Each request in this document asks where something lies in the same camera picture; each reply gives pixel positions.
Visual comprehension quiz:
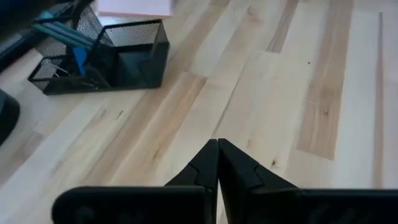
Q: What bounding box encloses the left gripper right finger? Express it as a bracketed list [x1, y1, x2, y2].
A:
[217, 138, 300, 224]

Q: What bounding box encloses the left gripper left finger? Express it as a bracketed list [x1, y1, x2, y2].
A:
[164, 139, 220, 224]

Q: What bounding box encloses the blue eraser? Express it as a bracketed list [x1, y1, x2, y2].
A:
[73, 46, 89, 76]

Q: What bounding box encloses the pink sticky note pad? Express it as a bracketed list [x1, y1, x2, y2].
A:
[98, 0, 174, 17]

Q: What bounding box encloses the teal pencil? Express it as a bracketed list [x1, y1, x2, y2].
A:
[32, 23, 93, 49]
[39, 11, 94, 43]
[37, 18, 94, 46]

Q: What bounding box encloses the black mesh desk organizer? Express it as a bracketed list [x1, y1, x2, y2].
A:
[27, 2, 170, 96]

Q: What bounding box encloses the white globe lamp black base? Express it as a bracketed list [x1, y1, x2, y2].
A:
[0, 88, 21, 147]

